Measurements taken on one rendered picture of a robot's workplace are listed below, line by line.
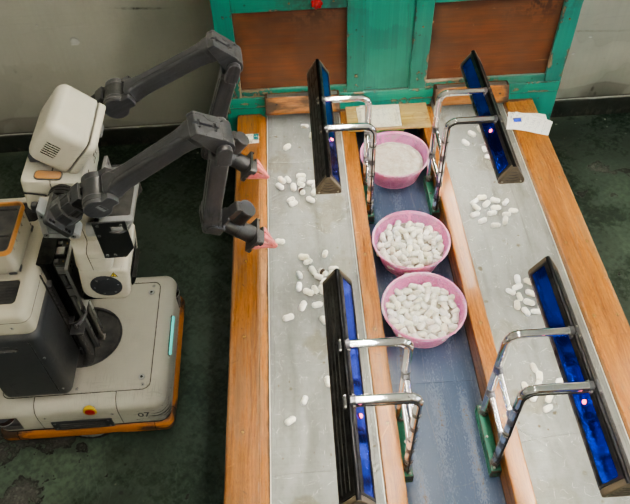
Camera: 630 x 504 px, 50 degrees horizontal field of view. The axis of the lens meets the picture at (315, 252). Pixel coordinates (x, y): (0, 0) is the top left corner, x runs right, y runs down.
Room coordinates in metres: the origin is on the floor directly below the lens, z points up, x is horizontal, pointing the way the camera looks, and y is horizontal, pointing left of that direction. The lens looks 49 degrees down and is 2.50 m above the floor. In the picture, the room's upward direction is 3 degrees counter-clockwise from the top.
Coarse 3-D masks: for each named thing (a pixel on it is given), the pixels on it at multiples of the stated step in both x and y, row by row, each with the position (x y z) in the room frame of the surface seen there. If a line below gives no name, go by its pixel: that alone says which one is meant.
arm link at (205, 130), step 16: (192, 112) 1.37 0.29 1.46; (176, 128) 1.36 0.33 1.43; (192, 128) 1.33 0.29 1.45; (208, 128) 1.34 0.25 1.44; (224, 128) 1.37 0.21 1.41; (160, 144) 1.34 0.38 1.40; (176, 144) 1.32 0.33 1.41; (192, 144) 1.32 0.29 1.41; (208, 144) 1.32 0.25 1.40; (224, 144) 1.33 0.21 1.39; (128, 160) 1.35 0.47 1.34; (144, 160) 1.32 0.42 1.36; (160, 160) 1.32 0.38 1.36; (112, 176) 1.32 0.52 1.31; (128, 176) 1.31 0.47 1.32; (144, 176) 1.32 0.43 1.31; (112, 192) 1.30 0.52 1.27; (96, 208) 1.28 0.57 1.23; (112, 208) 1.29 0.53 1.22
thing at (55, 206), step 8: (48, 200) 1.34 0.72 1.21; (56, 200) 1.32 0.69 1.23; (64, 200) 1.31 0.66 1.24; (48, 208) 1.31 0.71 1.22; (56, 208) 1.30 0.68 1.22; (64, 208) 1.30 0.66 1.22; (72, 208) 1.29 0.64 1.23; (80, 208) 1.31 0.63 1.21; (48, 216) 1.28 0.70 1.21; (56, 216) 1.29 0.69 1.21; (64, 216) 1.28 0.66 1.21; (72, 216) 1.29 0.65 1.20; (80, 216) 1.31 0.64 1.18; (48, 224) 1.26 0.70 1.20; (56, 224) 1.27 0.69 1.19; (64, 224) 1.28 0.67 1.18; (72, 224) 1.30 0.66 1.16; (64, 232) 1.26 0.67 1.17; (72, 232) 1.28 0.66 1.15
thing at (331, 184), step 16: (320, 64) 2.09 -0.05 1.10; (320, 80) 1.98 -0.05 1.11; (320, 96) 1.89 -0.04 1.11; (320, 112) 1.81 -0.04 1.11; (320, 144) 1.66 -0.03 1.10; (336, 144) 1.70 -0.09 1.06; (320, 160) 1.59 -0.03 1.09; (336, 160) 1.62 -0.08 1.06; (320, 176) 1.53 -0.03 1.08; (336, 176) 1.53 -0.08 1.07; (320, 192) 1.49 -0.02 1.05; (336, 192) 1.49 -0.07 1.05
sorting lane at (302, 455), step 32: (288, 128) 2.19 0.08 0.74; (288, 160) 2.00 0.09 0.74; (288, 192) 1.82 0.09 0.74; (288, 224) 1.66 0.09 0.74; (320, 224) 1.65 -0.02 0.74; (352, 224) 1.64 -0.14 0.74; (288, 256) 1.51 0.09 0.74; (320, 256) 1.50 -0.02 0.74; (352, 256) 1.49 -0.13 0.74; (288, 288) 1.37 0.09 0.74; (288, 352) 1.12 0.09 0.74; (320, 352) 1.12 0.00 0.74; (288, 384) 1.01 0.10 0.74; (320, 384) 1.01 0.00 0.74; (288, 416) 0.91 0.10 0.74; (320, 416) 0.91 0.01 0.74; (288, 448) 0.81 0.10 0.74; (320, 448) 0.81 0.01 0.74; (288, 480) 0.72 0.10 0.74; (320, 480) 0.72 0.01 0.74
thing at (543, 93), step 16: (368, 96) 2.28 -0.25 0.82; (384, 96) 2.28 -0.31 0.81; (400, 96) 2.28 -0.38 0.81; (416, 96) 2.28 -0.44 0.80; (512, 96) 2.29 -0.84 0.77; (528, 96) 2.29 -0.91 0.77; (544, 96) 2.29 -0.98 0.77; (240, 112) 2.27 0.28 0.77; (256, 112) 2.27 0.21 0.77; (336, 112) 2.28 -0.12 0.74; (544, 112) 2.29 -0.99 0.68
